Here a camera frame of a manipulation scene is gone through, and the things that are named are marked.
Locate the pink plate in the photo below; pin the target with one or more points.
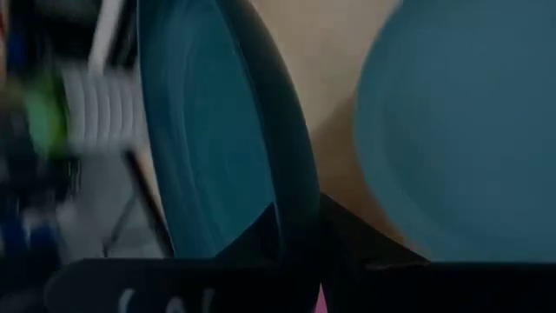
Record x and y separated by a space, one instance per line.
321 305

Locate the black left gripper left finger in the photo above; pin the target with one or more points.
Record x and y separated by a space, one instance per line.
174 287

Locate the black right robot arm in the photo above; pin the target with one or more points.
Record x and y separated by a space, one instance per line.
26 195

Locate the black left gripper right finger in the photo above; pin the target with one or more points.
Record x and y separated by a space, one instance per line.
434 287

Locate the black aluminium table frame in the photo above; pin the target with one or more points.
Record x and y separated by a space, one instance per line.
147 204

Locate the succulent in white pot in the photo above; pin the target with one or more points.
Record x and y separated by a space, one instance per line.
104 108

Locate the blue plate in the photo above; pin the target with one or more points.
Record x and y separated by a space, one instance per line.
456 130

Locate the dark teal plate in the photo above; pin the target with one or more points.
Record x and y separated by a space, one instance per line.
208 130

